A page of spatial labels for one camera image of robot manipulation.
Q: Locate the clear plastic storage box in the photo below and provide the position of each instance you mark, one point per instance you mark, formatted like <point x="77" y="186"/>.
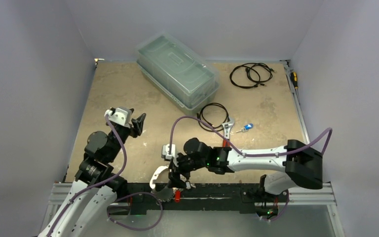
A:
<point x="183" y="76"/>

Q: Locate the aluminium frame rail right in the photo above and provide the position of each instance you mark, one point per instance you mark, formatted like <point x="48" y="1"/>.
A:
<point x="302" y="121"/>

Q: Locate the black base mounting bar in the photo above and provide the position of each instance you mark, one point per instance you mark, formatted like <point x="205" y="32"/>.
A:
<point x="243" y="198"/>

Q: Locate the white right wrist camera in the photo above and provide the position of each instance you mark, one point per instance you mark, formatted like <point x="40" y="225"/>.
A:
<point x="169" y="153"/>

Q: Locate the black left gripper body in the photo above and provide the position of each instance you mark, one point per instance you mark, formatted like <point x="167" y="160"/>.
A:
<point x="133" y="131"/>

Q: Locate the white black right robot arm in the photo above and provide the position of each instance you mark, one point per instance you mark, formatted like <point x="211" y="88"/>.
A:
<point x="228" y="160"/>

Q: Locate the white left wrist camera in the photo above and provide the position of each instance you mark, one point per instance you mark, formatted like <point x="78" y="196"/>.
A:
<point x="120" y="116"/>

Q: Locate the key with blue tag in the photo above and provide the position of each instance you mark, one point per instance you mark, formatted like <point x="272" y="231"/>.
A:
<point x="245" y="128"/>

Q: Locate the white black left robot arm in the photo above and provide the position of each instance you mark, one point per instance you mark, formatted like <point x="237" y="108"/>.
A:
<point x="96" y="186"/>

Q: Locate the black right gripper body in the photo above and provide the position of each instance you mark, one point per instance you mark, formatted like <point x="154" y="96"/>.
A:
<point x="177" y="170"/>

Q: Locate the adjustable wrench red handle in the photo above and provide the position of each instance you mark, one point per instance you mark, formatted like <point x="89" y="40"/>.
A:
<point x="227" y="126"/>

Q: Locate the yellow black screwdriver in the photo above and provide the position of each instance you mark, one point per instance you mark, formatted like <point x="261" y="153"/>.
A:
<point x="294" y="80"/>

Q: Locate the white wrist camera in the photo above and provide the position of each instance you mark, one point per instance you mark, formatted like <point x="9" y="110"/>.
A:
<point x="169" y="153"/>
<point x="120" y="116"/>

